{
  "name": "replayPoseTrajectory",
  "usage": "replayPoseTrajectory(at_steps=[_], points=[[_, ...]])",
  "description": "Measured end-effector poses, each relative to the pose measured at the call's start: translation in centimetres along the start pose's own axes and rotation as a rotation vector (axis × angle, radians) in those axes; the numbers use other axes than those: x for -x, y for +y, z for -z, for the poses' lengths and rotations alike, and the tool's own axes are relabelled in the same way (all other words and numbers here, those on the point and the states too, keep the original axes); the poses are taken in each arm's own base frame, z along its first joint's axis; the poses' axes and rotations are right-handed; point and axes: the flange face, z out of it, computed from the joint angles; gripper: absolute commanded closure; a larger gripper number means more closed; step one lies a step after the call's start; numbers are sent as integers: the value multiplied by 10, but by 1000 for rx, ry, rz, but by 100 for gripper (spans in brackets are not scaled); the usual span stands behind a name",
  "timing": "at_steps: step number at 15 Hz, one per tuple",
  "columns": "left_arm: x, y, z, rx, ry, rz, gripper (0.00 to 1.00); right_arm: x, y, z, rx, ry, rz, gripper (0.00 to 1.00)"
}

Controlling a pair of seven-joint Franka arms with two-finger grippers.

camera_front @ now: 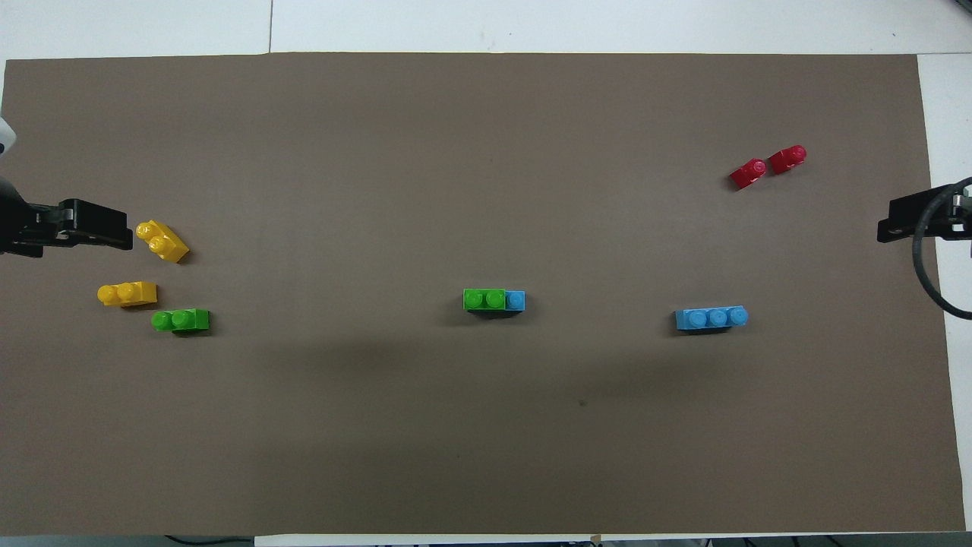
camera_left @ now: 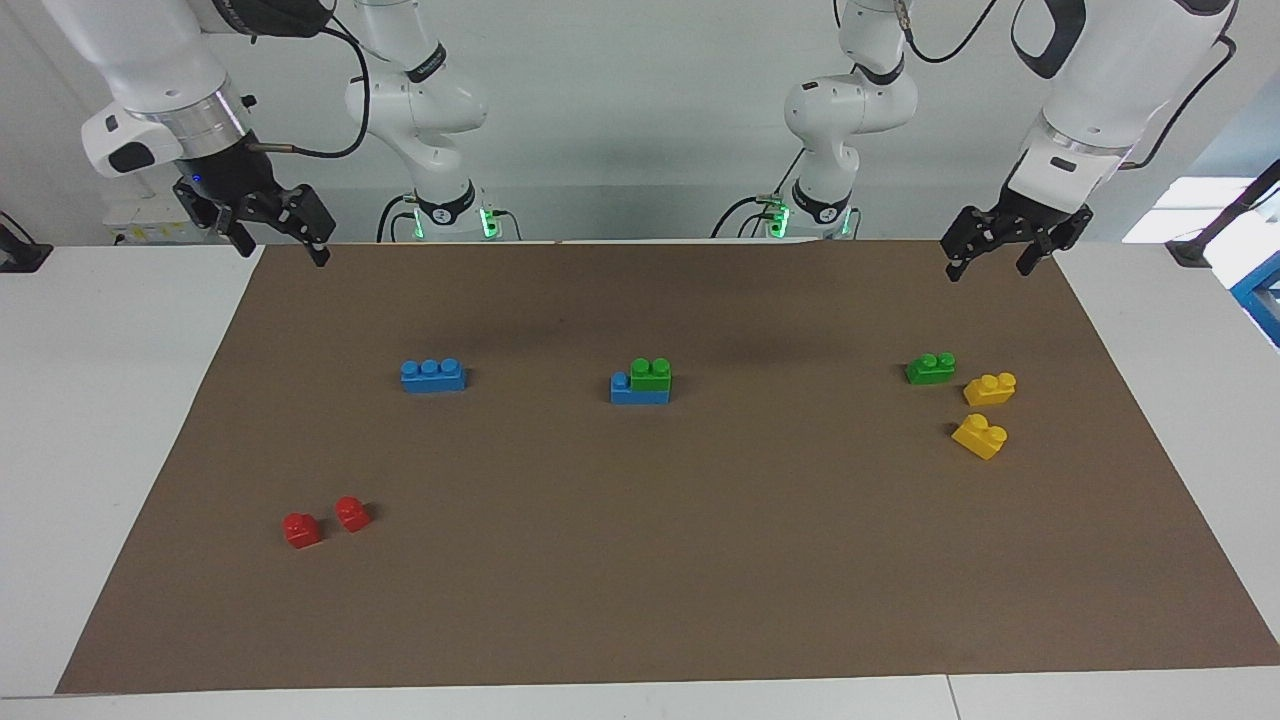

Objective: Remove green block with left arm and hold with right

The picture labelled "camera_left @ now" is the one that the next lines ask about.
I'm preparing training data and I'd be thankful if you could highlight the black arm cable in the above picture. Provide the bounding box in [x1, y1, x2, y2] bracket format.
[245, 18, 373, 161]
[900, 0, 1238, 171]

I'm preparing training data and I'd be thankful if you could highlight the white wall socket box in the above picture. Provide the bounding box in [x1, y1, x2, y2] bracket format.
[103, 195, 201, 246]

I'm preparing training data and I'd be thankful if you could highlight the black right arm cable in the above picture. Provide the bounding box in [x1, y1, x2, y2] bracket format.
[245, 18, 373, 161]

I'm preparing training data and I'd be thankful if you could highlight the black table clamp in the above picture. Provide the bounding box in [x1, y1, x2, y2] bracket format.
[1165, 160, 1280, 269]
[0, 212, 53, 273]

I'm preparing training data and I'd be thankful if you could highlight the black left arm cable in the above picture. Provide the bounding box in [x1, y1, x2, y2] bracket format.
[900, 0, 1238, 171]

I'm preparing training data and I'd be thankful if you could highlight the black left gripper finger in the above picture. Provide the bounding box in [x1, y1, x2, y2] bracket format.
[1016, 224, 1077, 277]
[940, 205, 1001, 283]

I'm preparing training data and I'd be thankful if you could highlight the brown table mat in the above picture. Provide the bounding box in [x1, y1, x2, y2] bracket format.
[55, 239, 1280, 695]

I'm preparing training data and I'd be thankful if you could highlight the black base cable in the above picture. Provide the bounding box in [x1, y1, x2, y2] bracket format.
[711, 148, 807, 239]
[377, 193, 417, 243]

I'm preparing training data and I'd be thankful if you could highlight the black right base cable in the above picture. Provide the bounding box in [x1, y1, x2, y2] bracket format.
[377, 193, 417, 243]

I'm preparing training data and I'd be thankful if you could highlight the blue metal frame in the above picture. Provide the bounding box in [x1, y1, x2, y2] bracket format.
[1230, 250, 1280, 347]

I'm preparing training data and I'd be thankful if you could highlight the yellow two-stud block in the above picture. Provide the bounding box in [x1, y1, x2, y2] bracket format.
[951, 413, 1009, 461]
[963, 372, 1018, 407]

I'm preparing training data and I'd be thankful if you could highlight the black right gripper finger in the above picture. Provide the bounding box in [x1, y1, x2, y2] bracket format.
[274, 184, 336, 267]
[205, 204, 257, 258]

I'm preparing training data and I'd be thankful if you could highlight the blue three-stud block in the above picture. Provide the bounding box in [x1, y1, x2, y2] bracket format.
[610, 371, 671, 406]
[400, 358, 467, 394]

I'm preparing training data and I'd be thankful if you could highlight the black left base cable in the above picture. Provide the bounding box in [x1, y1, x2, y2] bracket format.
[711, 148, 807, 239]

